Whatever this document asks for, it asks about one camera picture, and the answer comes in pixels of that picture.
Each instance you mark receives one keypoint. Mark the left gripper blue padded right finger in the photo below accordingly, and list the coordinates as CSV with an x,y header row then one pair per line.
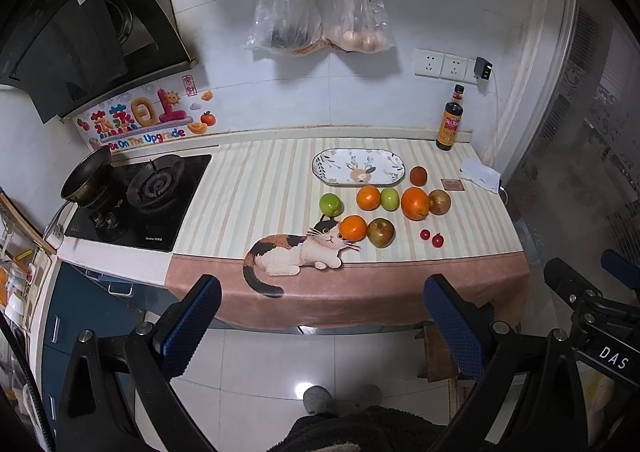
x,y
461,324

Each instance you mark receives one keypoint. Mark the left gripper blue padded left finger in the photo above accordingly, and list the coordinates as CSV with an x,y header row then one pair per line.
x,y
183,325

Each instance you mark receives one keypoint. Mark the brownish apple front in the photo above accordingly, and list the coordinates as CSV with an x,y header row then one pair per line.
x,y
381,232

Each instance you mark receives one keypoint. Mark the brownish apple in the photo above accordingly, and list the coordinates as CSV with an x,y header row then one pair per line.
x,y
440,202
381,232

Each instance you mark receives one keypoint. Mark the large orange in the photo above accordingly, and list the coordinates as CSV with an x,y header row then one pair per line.
x,y
415,204

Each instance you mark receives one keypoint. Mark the green apple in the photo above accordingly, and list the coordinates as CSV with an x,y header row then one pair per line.
x,y
389,199
330,205

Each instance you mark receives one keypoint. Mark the small dark orange fruit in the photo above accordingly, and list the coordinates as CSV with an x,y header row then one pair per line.
x,y
418,176

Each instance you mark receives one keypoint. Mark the wooden stool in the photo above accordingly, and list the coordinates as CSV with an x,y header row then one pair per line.
x,y
439,365

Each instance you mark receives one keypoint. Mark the blue kitchen cabinet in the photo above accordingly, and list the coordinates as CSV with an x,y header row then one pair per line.
x,y
84,299

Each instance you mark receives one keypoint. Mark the grey slipper right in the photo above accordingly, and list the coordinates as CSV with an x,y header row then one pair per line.
x,y
367,396

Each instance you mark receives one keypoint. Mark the grey slipper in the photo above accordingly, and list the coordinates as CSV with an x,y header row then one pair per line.
x,y
318,400
367,396

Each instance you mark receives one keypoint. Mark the black gas stove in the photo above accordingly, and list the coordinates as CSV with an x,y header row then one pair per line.
x,y
144,205

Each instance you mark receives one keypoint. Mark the small brown coaster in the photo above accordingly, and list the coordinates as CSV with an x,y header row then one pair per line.
x,y
452,185

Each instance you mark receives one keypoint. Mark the striped cat table cloth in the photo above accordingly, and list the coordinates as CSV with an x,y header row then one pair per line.
x,y
332,232

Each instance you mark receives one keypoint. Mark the crumpled white paper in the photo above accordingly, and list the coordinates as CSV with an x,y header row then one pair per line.
x,y
481,175

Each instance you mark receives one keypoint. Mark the grey slipper left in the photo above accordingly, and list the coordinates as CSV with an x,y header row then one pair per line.
x,y
318,400

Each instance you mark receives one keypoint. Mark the black frying pan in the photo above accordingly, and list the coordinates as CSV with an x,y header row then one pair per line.
x,y
85,184

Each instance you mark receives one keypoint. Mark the oval floral ceramic plate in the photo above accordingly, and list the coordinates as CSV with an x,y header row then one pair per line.
x,y
358,167

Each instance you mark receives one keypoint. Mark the dark soy sauce bottle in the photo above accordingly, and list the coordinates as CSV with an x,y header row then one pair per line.
x,y
451,119

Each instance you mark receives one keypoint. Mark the black plug adapter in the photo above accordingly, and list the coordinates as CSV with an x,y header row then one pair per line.
x,y
482,69

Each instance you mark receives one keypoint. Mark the plastic bag with eggs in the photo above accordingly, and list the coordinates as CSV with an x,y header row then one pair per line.
x,y
357,26

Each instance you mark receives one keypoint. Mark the black range hood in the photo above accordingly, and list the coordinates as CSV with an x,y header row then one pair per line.
x,y
70,54

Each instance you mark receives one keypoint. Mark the plastic bag dark contents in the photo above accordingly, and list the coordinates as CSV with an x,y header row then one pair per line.
x,y
286,27

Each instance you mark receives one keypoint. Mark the colourful wall sticker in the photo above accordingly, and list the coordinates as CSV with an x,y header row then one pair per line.
x,y
170,109

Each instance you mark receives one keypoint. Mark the white double wall socket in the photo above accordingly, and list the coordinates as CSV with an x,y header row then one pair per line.
x,y
443,66

